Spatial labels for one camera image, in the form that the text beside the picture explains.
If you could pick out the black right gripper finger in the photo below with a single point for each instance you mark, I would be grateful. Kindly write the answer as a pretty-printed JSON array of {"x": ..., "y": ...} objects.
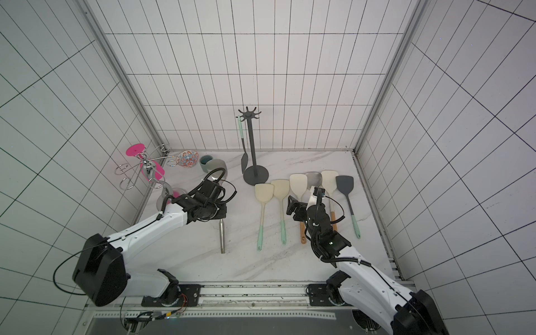
[
  {"x": 300, "y": 215},
  {"x": 295, "y": 207}
]

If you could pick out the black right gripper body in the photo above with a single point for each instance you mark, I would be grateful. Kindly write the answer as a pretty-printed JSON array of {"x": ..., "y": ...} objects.
[{"x": 298, "y": 207}]

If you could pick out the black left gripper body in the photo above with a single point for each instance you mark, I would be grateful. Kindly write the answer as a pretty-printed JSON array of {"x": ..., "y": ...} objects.
[{"x": 216, "y": 211}]

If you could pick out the cream spatula mint handle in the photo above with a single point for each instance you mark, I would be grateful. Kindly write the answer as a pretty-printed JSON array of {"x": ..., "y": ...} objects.
[{"x": 281, "y": 191}]

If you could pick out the grey metal utensil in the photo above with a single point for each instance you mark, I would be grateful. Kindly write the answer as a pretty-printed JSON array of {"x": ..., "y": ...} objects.
[{"x": 219, "y": 177}]

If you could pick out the cream spoon mint handle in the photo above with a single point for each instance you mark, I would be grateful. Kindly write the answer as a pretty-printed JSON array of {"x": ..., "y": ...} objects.
[{"x": 263, "y": 194}]

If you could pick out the cream utensil dark wood handle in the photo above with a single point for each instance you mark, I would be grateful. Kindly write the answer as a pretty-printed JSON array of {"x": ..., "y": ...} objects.
[{"x": 314, "y": 179}]

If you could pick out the cream spatula light wood handle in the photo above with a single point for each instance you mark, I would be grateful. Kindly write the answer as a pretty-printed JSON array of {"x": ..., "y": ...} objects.
[{"x": 329, "y": 184}]

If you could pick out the grey spatula mint handle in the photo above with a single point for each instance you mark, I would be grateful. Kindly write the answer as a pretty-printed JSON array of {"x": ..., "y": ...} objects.
[{"x": 345, "y": 184}]

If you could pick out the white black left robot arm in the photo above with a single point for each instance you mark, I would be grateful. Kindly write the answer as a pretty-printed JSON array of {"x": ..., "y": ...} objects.
[{"x": 104, "y": 272}]

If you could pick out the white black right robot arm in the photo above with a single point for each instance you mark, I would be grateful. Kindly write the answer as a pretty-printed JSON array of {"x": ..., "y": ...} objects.
[{"x": 360, "y": 284}]

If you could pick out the grey utensil rack stand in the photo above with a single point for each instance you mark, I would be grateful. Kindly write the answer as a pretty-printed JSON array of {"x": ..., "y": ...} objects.
[{"x": 254, "y": 174}]

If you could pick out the teal ceramic cup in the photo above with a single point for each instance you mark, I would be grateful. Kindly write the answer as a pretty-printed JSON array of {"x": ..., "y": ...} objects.
[{"x": 203, "y": 161}]

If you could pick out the pink plastic wine glass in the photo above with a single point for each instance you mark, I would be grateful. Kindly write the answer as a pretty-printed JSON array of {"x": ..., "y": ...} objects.
[{"x": 150, "y": 168}]

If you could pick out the chrome wine glass holder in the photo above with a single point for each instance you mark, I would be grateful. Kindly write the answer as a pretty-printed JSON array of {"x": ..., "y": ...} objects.
[{"x": 168, "y": 192}]

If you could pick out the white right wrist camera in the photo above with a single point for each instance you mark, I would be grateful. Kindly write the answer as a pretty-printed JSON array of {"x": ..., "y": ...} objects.
[{"x": 312, "y": 202}]

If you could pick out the grey utensil mint handle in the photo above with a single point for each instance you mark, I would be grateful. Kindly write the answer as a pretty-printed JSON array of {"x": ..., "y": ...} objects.
[{"x": 244, "y": 159}]

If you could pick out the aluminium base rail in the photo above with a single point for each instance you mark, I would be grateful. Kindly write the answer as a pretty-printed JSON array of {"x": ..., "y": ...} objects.
[{"x": 229, "y": 299}]

